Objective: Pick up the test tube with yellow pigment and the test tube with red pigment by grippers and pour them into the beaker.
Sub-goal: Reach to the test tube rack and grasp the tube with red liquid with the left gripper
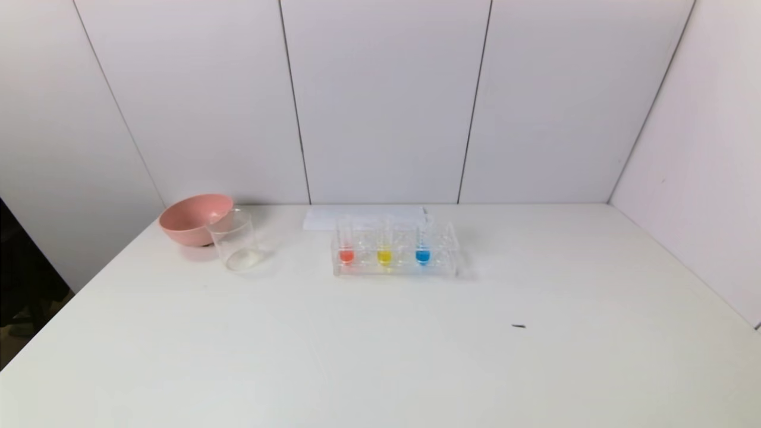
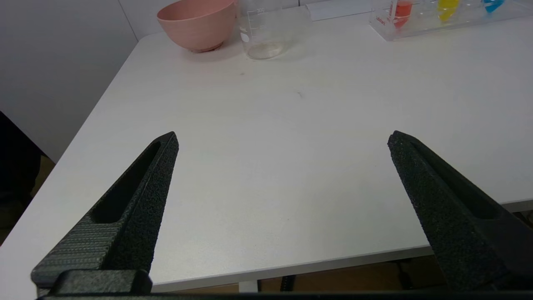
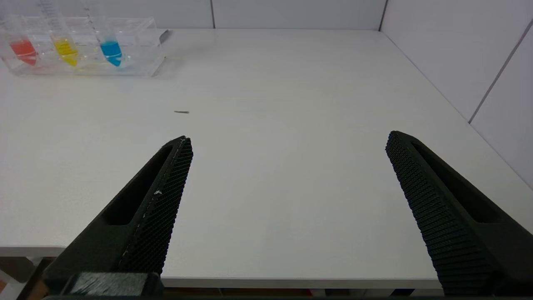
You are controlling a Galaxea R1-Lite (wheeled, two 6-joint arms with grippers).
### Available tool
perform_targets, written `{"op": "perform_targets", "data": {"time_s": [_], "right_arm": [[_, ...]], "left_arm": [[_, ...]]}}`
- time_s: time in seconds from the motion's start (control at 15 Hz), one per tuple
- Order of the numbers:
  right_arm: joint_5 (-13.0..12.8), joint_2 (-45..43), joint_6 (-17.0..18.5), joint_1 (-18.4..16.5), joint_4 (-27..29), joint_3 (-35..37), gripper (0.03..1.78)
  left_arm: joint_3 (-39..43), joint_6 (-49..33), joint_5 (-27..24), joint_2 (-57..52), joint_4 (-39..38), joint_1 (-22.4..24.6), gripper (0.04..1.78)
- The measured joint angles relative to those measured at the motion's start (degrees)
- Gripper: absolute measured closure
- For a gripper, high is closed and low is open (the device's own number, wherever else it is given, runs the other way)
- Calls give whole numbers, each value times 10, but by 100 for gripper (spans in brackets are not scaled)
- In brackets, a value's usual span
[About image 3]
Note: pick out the clear plastic test tube rack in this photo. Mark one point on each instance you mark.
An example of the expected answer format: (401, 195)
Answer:
(137, 54)

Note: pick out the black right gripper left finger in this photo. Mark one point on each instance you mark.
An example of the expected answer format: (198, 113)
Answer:
(137, 225)

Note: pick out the test tube with blue liquid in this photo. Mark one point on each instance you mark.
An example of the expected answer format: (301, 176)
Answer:
(111, 51)

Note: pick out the test tube with yellow liquid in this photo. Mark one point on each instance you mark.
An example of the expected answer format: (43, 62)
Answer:
(66, 49)

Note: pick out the test tube with red liquid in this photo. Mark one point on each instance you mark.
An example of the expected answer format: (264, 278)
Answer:
(24, 48)

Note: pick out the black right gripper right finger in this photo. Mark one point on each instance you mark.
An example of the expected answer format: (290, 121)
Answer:
(454, 225)

